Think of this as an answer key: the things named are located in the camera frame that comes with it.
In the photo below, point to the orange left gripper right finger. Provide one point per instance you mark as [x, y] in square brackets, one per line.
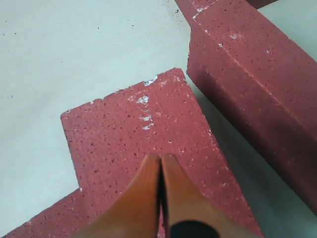
[188, 213]

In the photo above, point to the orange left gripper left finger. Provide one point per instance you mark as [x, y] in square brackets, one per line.
[136, 213]

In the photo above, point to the red brick with white scuffs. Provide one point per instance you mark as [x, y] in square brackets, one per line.
[263, 83]

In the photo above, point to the red brick underneath stack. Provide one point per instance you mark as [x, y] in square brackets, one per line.
[68, 216]

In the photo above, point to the red brick back row left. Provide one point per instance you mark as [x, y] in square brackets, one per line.
[260, 3]

